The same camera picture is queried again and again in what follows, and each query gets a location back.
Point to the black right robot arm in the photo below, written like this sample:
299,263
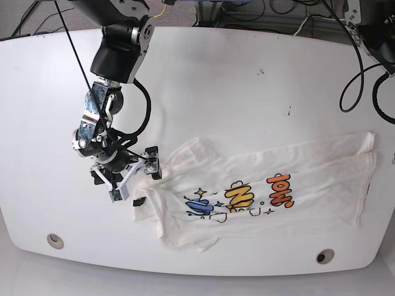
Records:
127,28

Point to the table cable grommet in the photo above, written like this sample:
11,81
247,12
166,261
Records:
55,241
325,256

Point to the left table cable grommet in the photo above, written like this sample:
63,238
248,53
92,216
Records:
55,241

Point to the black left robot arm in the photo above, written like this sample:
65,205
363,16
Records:
370,27

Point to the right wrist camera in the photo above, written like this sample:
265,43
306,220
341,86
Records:
118,194

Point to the white printed t-shirt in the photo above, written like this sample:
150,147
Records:
298,190

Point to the right table cable grommet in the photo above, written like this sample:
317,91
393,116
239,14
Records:
325,256

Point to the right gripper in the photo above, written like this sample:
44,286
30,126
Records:
117,170

